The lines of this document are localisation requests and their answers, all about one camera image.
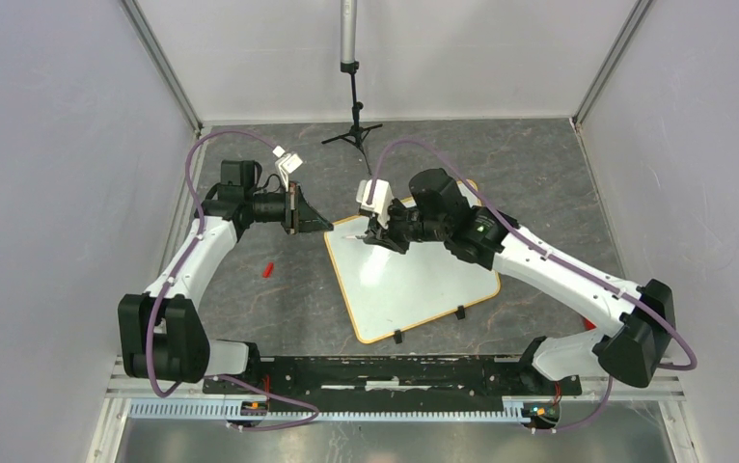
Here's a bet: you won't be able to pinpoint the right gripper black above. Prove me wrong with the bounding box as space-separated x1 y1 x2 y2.
364 198 449 255

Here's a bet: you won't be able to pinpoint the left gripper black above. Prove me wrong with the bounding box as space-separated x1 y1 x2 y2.
245 181 333 235

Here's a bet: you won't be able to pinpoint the red marker cap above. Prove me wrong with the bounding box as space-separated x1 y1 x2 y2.
262 261 275 279

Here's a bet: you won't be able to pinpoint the whiteboard with yellow edge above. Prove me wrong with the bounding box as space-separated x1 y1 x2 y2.
324 215 501 344

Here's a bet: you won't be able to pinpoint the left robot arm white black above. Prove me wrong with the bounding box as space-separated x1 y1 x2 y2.
118 152 334 394

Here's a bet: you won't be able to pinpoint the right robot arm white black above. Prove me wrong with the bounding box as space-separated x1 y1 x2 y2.
356 168 675 394

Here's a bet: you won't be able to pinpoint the black tripod stand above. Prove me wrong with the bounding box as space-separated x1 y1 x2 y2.
321 0 383 175

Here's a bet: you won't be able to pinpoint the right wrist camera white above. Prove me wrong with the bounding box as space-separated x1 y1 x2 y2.
356 179 394 230

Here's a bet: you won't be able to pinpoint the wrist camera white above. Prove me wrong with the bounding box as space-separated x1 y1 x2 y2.
356 179 394 230
272 145 303 191

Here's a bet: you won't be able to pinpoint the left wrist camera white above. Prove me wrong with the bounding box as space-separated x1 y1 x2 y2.
272 145 303 191

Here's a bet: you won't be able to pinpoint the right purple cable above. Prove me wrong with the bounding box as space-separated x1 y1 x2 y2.
364 138 699 434

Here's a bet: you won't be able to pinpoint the purple cable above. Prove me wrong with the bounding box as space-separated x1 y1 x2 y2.
144 129 323 434
364 138 699 434

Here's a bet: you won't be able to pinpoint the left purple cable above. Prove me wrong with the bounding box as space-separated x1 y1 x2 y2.
144 129 323 434

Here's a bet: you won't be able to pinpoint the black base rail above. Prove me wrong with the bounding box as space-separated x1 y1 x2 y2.
239 355 582 413

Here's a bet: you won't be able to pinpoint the white cable duct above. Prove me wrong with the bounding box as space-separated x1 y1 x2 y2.
124 395 537 423

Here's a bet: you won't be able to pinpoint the left aluminium frame post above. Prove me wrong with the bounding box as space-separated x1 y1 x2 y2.
119 0 204 135

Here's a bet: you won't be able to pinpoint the aluminium frame post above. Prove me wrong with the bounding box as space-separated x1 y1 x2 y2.
571 0 654 131
119 0 204 135

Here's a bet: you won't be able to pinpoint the right aluminium frame post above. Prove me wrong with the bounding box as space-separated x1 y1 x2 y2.
571 0 654 131

